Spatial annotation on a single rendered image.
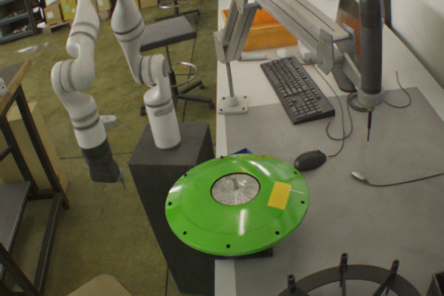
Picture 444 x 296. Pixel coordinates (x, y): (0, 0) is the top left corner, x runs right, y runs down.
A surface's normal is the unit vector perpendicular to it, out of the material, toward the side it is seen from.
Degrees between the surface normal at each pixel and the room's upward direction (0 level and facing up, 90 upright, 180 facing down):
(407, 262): 0
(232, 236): 23
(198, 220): 17
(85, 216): 0
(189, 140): 0
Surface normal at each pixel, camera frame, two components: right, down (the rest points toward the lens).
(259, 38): 0.12, 0.59
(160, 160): -0.13, -0.83
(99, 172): -0.16, 0.51
